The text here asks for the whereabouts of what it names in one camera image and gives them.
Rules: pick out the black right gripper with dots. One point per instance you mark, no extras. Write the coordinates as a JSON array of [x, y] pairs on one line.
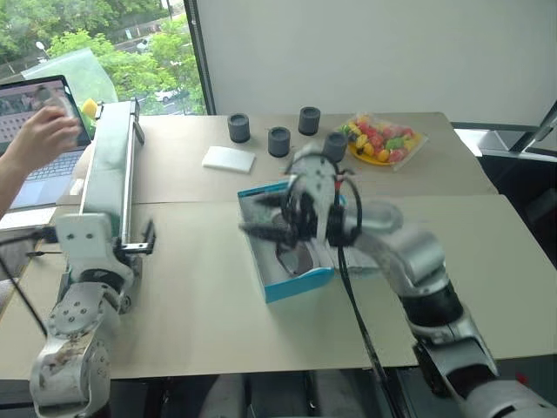
[[301, 210]]

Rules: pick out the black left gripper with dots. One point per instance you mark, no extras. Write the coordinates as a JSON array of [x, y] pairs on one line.
[[123, 258]]

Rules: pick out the grey black shoe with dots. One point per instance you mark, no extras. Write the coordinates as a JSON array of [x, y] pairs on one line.
[[300, 262], [260, 216]]

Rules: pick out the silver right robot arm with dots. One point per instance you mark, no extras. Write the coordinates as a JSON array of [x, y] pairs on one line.
[[413, 252]]

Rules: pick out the person's bare forearm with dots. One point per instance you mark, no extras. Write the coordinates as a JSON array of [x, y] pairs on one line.
[[9, 176]]

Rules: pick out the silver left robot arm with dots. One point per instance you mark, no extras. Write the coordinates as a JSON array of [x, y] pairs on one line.
[[69, 318]]

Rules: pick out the blue cardboard shoebox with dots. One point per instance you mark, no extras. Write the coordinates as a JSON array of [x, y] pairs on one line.
[[300, 288]]

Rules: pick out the person's bare hand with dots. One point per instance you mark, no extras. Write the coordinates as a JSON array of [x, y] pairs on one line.
[[41, 137]]

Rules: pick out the white foam pad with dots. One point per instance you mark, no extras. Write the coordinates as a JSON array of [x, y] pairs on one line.
[[229, 159]]

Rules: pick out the dark grey cylinder cup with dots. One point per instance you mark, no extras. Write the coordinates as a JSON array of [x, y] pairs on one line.
[[309, 121], [279, 142], [239, 128], [336, 146]]

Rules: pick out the white paper sheet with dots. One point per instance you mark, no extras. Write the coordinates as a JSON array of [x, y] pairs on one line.
[[24, 219]]

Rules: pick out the silver laptop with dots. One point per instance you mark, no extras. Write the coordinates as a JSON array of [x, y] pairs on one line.
[[48, 174]]

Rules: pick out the yellow plate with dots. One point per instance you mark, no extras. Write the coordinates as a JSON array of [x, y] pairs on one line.
[[370, 159]]

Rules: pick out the green toy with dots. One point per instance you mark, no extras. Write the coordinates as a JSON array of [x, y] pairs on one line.
[[89, 123]]

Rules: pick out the clear bag of toy fruit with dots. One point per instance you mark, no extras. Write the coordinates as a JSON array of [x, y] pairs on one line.
[[383, 137]]

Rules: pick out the yellow toy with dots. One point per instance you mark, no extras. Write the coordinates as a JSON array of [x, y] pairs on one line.
[[89, 106]]

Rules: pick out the translucent green plastic film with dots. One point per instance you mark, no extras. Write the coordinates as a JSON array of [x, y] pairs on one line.
[[78, 69]]

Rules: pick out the black furniture panel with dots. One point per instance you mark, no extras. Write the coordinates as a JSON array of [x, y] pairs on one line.
[[522, 183]]

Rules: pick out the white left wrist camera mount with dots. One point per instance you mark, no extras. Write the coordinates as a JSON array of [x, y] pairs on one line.
[[82, 235]]

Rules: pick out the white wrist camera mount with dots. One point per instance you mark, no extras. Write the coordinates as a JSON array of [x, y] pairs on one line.
[[315, 174], [82, 235]]

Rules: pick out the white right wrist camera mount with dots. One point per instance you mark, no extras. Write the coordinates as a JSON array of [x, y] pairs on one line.
[[315, 174]]

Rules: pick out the dark window frame post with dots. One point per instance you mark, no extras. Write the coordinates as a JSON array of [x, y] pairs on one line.
[[202, 56]]

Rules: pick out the black table frame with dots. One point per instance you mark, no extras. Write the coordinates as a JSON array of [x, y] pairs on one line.
[[283, 394]]

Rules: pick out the grey metal desk frame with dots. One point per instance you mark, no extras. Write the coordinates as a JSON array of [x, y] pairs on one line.
[[518, 139]]

